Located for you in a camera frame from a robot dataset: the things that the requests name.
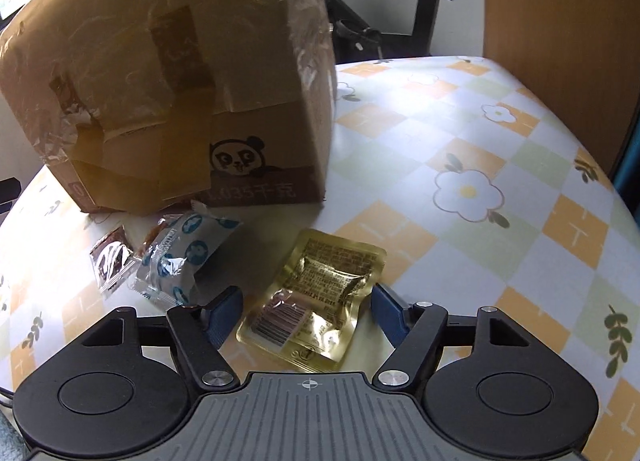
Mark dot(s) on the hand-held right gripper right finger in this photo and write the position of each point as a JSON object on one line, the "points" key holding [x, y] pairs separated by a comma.
{"points": [[387, 313]]}

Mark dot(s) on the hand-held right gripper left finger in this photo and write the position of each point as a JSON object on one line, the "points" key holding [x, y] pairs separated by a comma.
{"points": [[225, 315]]}

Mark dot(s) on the gold foil snack packet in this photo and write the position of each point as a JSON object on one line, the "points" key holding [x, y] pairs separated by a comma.
{"points": [[315, 301]]}

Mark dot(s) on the brown cardboard box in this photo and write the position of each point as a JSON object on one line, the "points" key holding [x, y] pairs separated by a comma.
{"points": [[175, 91]]}

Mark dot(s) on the clear blue-printed snack packet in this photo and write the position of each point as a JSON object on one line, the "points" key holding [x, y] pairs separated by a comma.
{"points": [[185, 253]]}

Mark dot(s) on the small brown snack packet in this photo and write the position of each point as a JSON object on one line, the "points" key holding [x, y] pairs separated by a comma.
{"points": [[111, 258], [155, 236]]}

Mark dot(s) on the teal cloth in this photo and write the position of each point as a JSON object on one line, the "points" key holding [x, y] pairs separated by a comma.
{"points": [[631, 166]]}

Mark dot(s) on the black metal stand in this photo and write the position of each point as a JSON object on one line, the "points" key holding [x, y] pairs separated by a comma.
{"points": [[425, 6]]}

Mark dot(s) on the wooden chair back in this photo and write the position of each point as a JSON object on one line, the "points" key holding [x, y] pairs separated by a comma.
{"points": [[560, 41]]}

